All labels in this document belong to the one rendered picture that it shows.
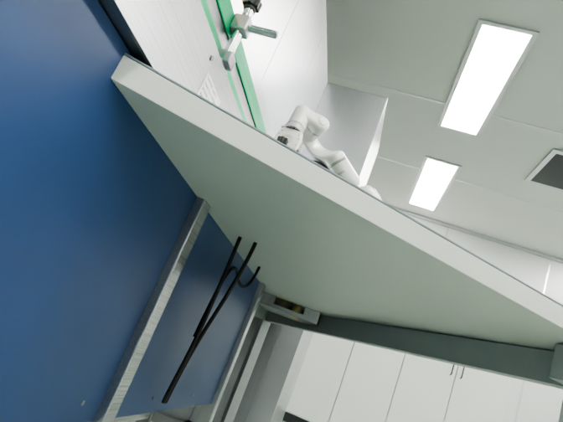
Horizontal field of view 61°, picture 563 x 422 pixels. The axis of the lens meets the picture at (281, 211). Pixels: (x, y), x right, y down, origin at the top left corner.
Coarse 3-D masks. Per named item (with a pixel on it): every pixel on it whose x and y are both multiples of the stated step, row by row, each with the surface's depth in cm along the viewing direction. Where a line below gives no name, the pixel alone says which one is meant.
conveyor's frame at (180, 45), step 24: (120, 0) 46; (144, 0) 49; (168, 0) 53; (192, 0) 58; (120, 24) 49; (144, 24) 51; (168, 24) 55; (192, 24) 60; (144, 48) 52; (168, 48) 56; (192, 48) 62; (216, 48) 68; (168, 72) 58; (192, 72) 64; (216, 72) 71; (216, 96) 73
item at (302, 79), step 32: (288, 0) 181; (320, 0) 221; (288, 32) 193; (320, 32) 239; (256, 64) 165; (288, 64) 206; (320, 64) 261; (256, 96) 175; (288, 96) 222; (320, 96) 286
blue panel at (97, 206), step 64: (0, 0) 36; (64, 0) 42; (0, 64) 38; (64, 64) 44; (0, 128) 40; (64, 128) 47; (128, 128) 57; (0, 192) 42; (64, 192) 50; (128, 192) 62; (192, 192) 81; (0, 256) 44; (64, 256) 53; (128, 256) 67; (192, 256) 90; (0, 320) 47; (64, 320) 57; (128, 320) 73; (192, 320) 102; (0, 384) 50; (64, 384) 62; (192, 384) 117
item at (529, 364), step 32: (288, 320) 192; (320, 320) 170; (256, 352) 210; (416, 352) 120; (448, 352) 111; (480, 352) 103; (512, 352) 97; (544, 352) 91; (544, 384) 90; (224, 416) 203
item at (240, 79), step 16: (208, 0) 66; (224, 0) 70; (208, 16) 67; (224, 16) 71; (224, 32) 74; (224, 48) 75; (240, 48) 81; (240, 64) 83; (240, 80) 86; (240, 96) 88; (240, 112) 90; (256, 112) 98
